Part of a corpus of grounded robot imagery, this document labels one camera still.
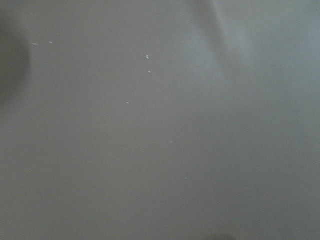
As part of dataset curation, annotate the green lime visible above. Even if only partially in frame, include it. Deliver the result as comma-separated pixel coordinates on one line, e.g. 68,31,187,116
205,234,237,240

